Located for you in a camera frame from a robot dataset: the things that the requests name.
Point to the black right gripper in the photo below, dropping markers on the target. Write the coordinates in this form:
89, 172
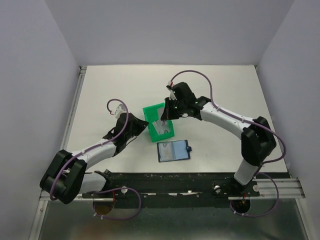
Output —
167, 115

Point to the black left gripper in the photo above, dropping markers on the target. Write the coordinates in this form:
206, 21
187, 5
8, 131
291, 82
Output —
141, 125

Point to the green plastic bin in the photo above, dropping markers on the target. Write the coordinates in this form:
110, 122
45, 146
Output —
153, 113

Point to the blue leather card holder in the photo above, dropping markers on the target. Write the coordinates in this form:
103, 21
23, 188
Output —
180, 150

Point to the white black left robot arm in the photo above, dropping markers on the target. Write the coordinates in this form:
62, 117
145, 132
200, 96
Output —
66, 176

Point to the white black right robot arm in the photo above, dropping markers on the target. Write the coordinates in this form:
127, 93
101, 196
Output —
257, 140

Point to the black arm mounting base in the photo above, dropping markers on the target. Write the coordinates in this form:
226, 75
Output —
171, 190

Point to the aluminium front frame rail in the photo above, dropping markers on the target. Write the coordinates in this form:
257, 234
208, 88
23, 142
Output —
35, 231

